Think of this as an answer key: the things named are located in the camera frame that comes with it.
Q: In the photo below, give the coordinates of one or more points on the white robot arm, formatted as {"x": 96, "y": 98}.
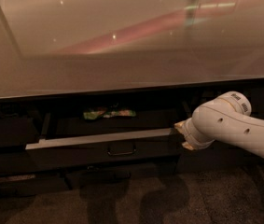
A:
{"x": 227, "y": 119}

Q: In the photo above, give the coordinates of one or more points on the dark bottom drawer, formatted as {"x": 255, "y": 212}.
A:
{"x": 78, "y": 179}

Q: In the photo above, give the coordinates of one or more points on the dark drawer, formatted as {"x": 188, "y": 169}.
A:
{"x": 73, "y": 141}
{"x": 78, "y": 179}

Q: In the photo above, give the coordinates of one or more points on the dark left drawer column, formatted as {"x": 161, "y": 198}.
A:
{"x": 19, "y": 175}

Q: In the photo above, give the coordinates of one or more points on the dark top drawer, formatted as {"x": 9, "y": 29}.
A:
{"x": 73, "y": 141}

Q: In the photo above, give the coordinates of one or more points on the green snack bag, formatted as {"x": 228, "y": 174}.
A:
{"x": 104, "y": 113}

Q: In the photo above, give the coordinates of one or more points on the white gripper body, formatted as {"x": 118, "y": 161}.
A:
{"x": 187, "y": 134}

